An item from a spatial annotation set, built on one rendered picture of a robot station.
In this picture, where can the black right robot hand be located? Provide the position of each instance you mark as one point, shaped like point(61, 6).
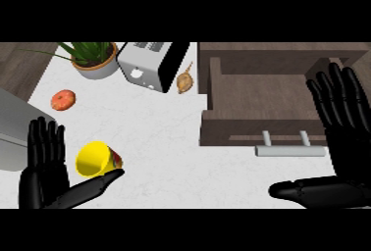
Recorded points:
point(344, 143)

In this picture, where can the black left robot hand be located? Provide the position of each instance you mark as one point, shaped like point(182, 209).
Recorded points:
point(44, 176)

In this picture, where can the yellow cup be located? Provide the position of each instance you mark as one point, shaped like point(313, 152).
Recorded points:
point(98, 159)

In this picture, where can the wooden drawer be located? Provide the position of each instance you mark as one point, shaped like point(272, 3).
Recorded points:
point(263, 104)

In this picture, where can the orange round fruit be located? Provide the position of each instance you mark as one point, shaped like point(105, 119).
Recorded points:
point(62, 100)

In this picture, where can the wooden cabinet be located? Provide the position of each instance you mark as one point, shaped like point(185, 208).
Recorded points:
point(284, 54)

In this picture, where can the potted green plant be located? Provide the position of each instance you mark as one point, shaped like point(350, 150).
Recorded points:
point(92, 59)

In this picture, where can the brown onion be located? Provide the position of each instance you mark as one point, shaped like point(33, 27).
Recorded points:
point(185, 81)

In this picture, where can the silver toaster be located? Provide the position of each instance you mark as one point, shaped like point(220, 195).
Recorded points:
point(149, 65)

